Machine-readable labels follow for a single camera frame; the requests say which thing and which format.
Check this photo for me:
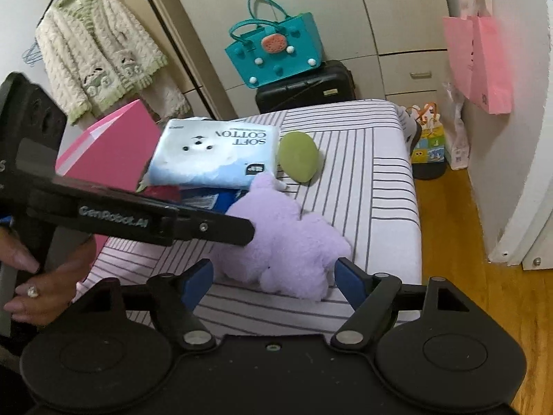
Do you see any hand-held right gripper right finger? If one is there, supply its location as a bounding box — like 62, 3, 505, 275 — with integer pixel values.
332, 257, 471, 351

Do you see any purple plush toy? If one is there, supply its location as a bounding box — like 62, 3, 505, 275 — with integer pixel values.
212, 170, 353, 302

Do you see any red cloth item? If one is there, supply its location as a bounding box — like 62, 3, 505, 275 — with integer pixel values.
139, 184, 182, 203

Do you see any white tissue pack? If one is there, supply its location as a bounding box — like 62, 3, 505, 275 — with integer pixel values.
142, 118, 281, 191

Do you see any person's left hand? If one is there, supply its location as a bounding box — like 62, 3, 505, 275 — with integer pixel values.
0, 229, 98, 325

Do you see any striped bed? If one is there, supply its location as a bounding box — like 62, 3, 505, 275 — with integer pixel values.
71, 99, 423, 338

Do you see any teal tote bag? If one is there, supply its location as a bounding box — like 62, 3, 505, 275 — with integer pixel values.
225, 0, 326, 91

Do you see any pink storage box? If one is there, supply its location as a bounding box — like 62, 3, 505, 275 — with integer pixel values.
55, 99, 162, 269

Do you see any beige wardrobe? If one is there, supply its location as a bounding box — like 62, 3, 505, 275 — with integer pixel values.
134, 0, 453, 122

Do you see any colourful gift bag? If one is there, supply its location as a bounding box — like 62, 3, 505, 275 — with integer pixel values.
406, 103, 448, 181

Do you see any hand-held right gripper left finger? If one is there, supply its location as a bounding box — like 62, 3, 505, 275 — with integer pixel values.
75, 258, 217, 352

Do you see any black suitcase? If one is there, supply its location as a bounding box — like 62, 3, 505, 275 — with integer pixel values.
255, 59, 357, 116

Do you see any white plastic bag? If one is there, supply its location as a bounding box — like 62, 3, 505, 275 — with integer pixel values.
443, 82, 470, 170

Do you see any blue wet wipes packet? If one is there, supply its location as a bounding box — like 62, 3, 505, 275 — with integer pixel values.
179, 187, 243, 215

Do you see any cream knitted cardigan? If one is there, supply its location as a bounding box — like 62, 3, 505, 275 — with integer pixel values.
35, 0, 191, 125

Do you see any blue wire hanger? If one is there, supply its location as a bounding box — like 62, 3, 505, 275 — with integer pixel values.
21, 35, 44, 68

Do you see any white door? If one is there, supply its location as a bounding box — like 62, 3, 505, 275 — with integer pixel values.
438, 0, 553, 271

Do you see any green oval plush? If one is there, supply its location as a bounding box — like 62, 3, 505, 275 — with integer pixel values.
276, 131, 323, 183

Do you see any pink shopping bag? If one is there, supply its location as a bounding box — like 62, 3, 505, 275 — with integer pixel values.
441, 0, 514, 116

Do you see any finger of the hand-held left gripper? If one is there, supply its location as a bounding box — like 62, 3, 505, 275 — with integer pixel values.
172, 205, 256, 248

